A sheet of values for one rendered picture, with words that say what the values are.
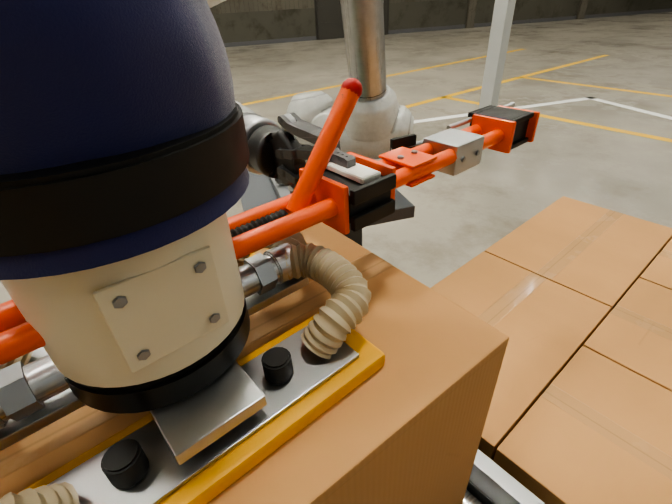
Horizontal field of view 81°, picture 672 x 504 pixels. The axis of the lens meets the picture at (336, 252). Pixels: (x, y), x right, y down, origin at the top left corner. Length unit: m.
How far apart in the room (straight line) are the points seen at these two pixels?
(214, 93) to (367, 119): 0.89
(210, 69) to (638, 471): 0.95
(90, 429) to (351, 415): 0.25
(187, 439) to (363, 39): 0.93
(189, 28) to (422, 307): 0.38
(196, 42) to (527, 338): 1.02
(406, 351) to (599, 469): 0.59
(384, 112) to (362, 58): 0.15
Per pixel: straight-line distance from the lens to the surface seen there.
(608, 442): 1.01
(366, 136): 1.17
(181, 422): 0.37
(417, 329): 0.48
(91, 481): 0.40
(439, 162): 0.57
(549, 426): 0.98
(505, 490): 0.80
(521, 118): 0.72
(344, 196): 0.43
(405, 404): 0.41
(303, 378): 0.40
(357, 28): 1.07
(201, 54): 0.26
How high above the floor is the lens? 1.30
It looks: 34 degrees down
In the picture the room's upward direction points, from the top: 3 degrees counter-clockwise
